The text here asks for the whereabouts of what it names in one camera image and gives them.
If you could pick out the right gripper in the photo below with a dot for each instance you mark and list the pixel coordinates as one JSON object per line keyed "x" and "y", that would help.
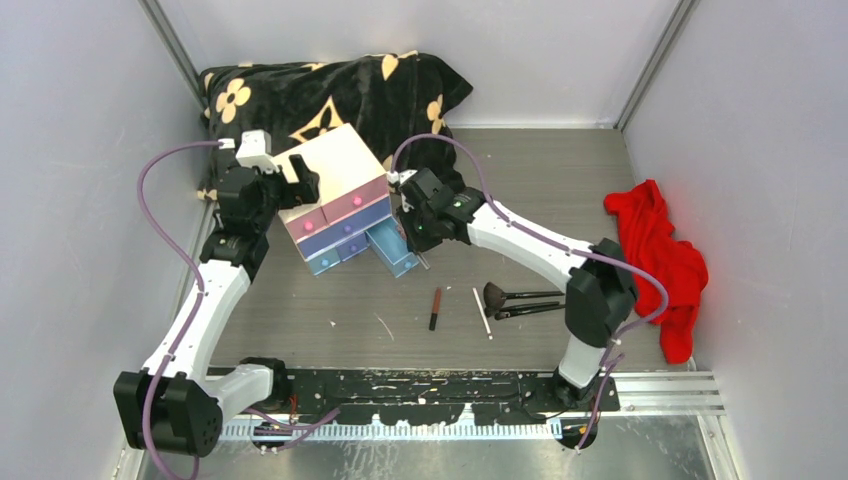
{"x": 418, "y": 244}

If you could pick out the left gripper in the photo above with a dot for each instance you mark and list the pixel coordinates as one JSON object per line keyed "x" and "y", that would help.
{"x": 306, "y": 191}

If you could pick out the white drawer organizer box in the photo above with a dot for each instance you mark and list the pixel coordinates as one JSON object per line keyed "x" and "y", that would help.
{"x": 337, "y": 156}

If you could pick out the blue drawer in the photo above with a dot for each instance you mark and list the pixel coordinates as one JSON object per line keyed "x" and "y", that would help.
{"x": 323, "y": 261}
{"x": 391, "y": 248}

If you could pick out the pink drawer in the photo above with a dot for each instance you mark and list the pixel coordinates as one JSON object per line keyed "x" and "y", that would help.
{"x": 344, "y": 199}
{"x": 304, "y": 224}

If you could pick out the red makeup pencil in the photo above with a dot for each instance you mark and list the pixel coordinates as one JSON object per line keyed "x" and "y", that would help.
{"x": 435, "y": 309}

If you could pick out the large powder brush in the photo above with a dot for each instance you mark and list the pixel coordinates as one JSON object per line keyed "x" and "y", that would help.
{"x": 494, "y": 298}

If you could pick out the white makeup pencil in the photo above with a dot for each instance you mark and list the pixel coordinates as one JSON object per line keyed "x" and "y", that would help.
{"x": 481, "y": 311}

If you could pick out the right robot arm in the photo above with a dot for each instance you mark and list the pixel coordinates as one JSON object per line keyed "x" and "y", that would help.
{"x": 599, "y": 292}

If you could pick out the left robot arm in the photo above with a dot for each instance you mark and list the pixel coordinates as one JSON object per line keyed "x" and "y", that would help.
{"x": 169, "y": 405}

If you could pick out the black makeup brush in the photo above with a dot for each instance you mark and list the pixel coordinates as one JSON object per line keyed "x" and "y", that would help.
{"x": 527, "y": 309}

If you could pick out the black floral plush blanket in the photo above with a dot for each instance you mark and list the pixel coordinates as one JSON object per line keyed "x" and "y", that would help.
{"x": 395, "y": 102}

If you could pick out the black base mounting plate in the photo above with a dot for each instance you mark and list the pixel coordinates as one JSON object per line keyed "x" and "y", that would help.
{"x": 435, "y": 397}

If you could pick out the red cloth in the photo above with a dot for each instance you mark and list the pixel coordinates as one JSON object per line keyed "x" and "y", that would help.
{"x": 646, "y": 235}

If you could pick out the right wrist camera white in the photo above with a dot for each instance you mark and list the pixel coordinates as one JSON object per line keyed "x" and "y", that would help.
{"x": 397, "y": 178}

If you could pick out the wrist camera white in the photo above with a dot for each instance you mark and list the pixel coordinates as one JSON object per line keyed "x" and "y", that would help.
{"x": 397, "y": 178}
{"x": 251, "y": 151}

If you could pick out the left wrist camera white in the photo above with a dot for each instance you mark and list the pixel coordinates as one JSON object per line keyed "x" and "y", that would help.
{"x": 251, "y": 151}

